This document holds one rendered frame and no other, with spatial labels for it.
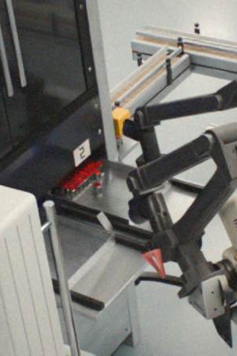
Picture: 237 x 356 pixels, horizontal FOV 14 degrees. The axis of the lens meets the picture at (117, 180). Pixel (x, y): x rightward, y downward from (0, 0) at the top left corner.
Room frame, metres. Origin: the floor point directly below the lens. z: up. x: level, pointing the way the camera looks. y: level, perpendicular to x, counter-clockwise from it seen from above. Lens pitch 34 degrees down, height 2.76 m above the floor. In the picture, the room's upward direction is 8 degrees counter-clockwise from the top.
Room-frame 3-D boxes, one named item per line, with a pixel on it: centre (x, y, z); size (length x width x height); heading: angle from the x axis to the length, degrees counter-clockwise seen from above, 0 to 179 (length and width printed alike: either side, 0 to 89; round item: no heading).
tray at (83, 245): (2.41, 0.24, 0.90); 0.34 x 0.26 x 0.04; 52
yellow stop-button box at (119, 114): (2.95, -0.03, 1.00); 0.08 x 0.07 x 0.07; 52
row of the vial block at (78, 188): (2.73, 0.10, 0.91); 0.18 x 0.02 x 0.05; 142
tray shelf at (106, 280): (2.50, 0.08, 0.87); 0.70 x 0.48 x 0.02; 142
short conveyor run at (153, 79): (3.26, -0.09, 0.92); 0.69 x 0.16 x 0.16; 142
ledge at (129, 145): (2.98, 0.00, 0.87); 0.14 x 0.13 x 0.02; 52
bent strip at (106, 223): (2.45, 0.02, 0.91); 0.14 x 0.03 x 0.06; 51
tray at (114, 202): (2.68, 0.03, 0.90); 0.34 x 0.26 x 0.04; 52
